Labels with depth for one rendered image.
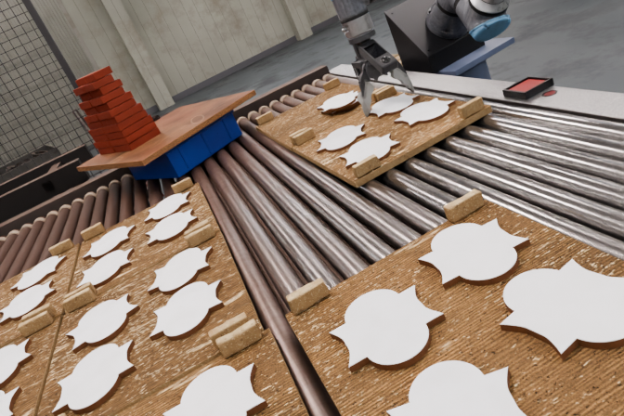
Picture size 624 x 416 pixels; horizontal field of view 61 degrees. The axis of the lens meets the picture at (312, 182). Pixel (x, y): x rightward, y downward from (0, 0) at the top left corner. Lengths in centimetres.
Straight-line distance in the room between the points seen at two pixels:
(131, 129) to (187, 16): 927
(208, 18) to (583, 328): 1079
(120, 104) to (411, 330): 143
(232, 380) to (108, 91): 132
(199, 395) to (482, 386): 34
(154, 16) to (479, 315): 1052
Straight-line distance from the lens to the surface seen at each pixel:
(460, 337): 62
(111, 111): 185
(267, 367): 70
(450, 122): 119
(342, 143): 128
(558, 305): 62
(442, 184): 99
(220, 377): 72
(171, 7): 1103
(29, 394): 101
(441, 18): 186
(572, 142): 101
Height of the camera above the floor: 135
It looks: 21 degrees down
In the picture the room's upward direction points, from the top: 24 degrees counter-clockwise
